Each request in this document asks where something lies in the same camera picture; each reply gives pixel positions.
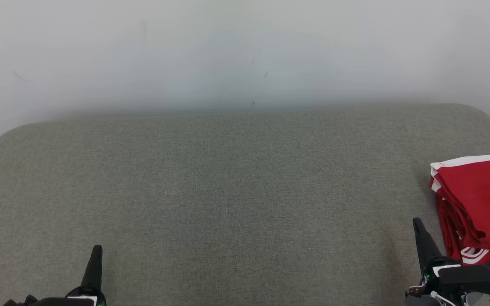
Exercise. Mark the grey fabric sofa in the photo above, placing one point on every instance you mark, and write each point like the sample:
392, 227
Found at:
228, 191

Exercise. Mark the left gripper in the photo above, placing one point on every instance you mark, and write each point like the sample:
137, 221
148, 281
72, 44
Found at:
83, 299

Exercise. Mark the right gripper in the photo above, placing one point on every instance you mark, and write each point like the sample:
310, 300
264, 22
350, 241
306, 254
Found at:
474, 278

